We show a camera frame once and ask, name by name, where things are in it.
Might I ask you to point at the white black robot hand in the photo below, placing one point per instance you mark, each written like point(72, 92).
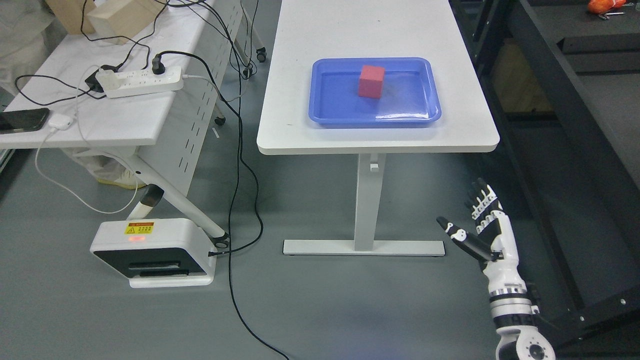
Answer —
point(492, 243)

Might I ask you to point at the pink block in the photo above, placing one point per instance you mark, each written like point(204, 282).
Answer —
point(371, 81)

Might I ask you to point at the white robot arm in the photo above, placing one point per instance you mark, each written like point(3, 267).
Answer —
point(514, 318)

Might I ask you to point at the blue plastic tray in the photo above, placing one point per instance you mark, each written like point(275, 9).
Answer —
point(382, 92)

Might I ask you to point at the black metal shelf right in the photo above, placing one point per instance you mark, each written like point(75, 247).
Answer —
point(563, 87)

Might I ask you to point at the white table with leg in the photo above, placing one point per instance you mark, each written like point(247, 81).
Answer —
point(310, 30)

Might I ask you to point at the white floor device box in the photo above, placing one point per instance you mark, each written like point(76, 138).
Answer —
point(156, 253)

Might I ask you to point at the white folding desk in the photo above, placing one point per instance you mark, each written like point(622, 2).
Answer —
point(158, 136)

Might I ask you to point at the white power strip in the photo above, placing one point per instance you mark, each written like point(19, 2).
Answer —
point(139, 82)

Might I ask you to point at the wooden box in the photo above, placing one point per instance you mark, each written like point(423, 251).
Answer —
point(118, 21)

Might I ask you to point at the black phone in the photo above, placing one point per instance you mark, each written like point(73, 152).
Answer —
point(27, 120)

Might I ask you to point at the cardboard box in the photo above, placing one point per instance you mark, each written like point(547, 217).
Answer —
point(73, 15)

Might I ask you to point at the white charger with cable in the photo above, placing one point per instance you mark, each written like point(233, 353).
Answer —
point(61, 123)

